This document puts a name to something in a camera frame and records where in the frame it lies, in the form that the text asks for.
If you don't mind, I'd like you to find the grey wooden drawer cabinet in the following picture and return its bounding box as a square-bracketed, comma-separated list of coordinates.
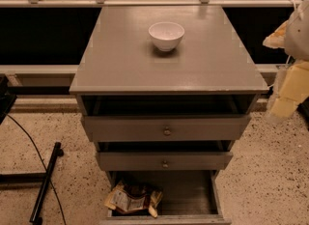
[69, 5, 270, 225]

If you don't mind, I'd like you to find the grey drawer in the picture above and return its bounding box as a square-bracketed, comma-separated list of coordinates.
[96, 152, 233, 171]
[99, 170, 231, 225]
[82, 115, 250, 142]

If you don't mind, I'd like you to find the brown chip bag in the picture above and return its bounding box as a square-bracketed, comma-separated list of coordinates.
[104, 181, 163, 218]

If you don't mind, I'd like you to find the black cable on floor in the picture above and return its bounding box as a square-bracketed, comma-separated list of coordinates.
[6, 114, 68, 225]

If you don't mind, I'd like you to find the metal railing frame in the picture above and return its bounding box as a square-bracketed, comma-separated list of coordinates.
[0, 0, 309, 88]

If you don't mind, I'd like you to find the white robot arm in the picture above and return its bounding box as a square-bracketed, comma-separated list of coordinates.
[263, 0, 309, 123]

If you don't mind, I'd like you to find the black metal stand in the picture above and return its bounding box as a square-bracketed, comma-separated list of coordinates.
[0, 142, 64, 225]

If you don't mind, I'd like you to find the white ceramic bowl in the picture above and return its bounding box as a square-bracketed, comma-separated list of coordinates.
[148, 22, 185, 52]

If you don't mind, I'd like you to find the bottom grey drawer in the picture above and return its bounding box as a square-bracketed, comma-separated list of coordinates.
[99, 170, 231, 225]

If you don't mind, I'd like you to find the top grey drawer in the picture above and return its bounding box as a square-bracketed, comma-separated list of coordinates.
[82, 115, 250, 142]

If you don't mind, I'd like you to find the middle grey drawer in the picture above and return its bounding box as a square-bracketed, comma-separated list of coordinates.
[96, 152, 233, 171]

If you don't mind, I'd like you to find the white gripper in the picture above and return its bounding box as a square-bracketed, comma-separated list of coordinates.
[263, 21, 309, 121]

